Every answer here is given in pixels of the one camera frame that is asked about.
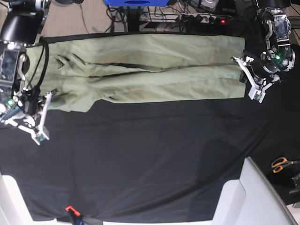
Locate white power strip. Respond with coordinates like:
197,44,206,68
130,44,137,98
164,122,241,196
140,11,233,25

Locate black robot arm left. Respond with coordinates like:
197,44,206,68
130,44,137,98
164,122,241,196
231,0,296,103

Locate white block right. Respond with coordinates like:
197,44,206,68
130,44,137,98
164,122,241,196
211,157,297,225

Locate green T-shirt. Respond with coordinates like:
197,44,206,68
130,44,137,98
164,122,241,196
40,33,245,112

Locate white block left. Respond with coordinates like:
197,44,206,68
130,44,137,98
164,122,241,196
0,175,57,225

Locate orange handled scissors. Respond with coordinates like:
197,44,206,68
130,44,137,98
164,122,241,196
271,157,300,173

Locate red blue clamp bottom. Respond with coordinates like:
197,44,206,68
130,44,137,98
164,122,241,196
65,205,85,225

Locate black table cloth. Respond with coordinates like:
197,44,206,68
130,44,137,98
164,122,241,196
0,31,300,222

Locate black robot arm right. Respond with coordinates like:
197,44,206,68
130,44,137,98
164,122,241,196
0,0,58,145

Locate black device at right edge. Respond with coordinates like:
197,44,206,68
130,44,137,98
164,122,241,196
289,173,300,195

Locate white block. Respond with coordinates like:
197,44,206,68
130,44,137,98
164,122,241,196
211,157,297,225
0,175,57,225

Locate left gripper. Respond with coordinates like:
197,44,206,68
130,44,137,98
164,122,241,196
231,55,280,103

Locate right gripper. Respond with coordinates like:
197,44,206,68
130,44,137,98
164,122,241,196
0,86,58,145

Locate blue box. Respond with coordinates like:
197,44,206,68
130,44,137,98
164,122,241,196
104,0,169,7

